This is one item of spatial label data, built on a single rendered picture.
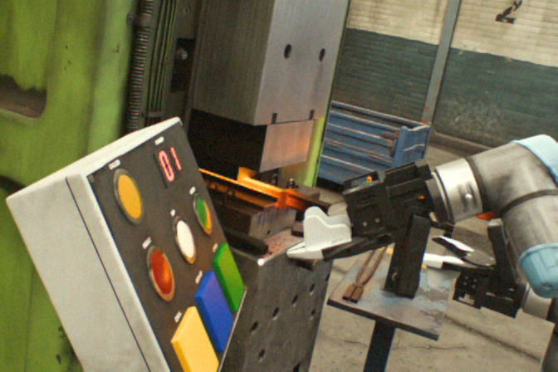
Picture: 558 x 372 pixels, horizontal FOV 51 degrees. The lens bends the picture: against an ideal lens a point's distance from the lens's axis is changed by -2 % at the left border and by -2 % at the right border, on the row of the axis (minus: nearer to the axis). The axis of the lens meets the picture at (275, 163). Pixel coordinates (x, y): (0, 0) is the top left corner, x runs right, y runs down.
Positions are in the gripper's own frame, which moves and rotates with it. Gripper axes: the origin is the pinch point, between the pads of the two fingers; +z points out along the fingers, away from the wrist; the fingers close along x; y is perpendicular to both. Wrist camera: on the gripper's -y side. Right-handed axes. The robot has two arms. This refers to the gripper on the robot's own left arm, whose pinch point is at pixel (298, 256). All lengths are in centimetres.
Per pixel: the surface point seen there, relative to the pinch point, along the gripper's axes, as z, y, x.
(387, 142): -28, -73, -407
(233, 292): 9.6, -1.6, 2.0
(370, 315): 0, -45, -67
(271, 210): 9.7, -3.9, -42.6
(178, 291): 10.4, 6.1, 17.3
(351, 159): 4, -81, -420
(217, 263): 9.7, 3.4, 3.5
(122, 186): 10.0, 19.3, 21.0
